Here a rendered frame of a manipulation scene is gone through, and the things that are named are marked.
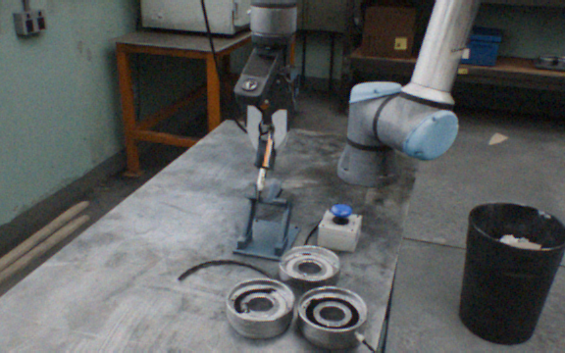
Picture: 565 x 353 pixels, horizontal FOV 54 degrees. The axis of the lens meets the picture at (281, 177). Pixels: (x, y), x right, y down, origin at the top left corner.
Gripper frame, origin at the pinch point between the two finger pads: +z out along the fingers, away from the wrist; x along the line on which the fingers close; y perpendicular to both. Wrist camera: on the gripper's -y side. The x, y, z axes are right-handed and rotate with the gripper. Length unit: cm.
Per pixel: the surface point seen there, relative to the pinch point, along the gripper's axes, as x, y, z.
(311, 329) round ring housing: -14.9, -24.9, 16.5
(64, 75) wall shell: 146, 136, 34
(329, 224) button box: -11.4, 3.7, 15.2
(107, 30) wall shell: 145, 176, 20
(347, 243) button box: -15.5, 2.0, 17.8
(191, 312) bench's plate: 4.8, -23.2, 19.6
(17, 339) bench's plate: 26.3, -36.9, 19.6
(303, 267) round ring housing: -9.5, -8.0, 17.9
